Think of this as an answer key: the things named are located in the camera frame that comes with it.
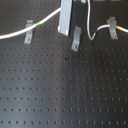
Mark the grey cable clip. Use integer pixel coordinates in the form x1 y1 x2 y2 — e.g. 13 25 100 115
71 26 82 52
107 17 118 40
24 20 33 44

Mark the white cable with coloured bands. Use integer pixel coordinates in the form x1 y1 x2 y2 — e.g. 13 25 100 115
0 0 128 40

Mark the middle grey cable clip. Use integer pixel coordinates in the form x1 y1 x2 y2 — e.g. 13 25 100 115
71 26 82 52

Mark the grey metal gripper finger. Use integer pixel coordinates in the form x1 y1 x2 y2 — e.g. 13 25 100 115
58 0 72 36

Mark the left grey cable clip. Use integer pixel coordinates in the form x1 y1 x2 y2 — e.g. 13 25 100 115
24 20 33 44

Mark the right grey cable clip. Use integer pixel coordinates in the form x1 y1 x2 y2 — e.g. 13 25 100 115
107 17 118 40

